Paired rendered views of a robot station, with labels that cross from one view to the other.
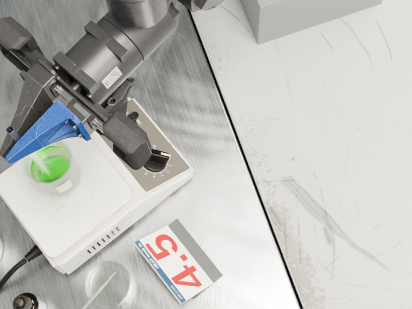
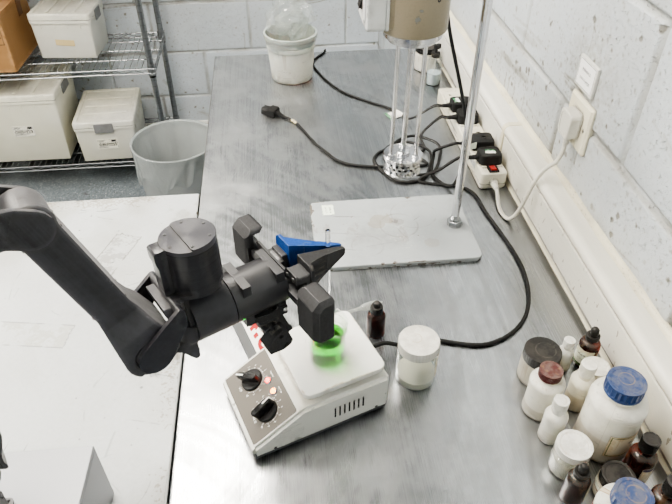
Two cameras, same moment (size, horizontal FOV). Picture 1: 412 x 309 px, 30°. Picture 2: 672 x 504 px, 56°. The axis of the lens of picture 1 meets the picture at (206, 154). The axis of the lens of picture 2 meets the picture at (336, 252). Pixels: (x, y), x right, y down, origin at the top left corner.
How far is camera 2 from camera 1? 0.86 m
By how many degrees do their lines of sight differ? 67
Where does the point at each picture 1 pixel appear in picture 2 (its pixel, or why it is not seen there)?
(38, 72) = (299, 272)
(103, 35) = (237, 277)
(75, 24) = not seen: outside the picture
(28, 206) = (358, 343)
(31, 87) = (306, 257)
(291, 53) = not seen: hidden behind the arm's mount
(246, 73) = (139, 466)
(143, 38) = not seen: hidden behind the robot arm
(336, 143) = (100, 391)
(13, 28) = (310, 294)
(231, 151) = (187, 403)
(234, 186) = (197, 378)
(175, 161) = (235, 383)
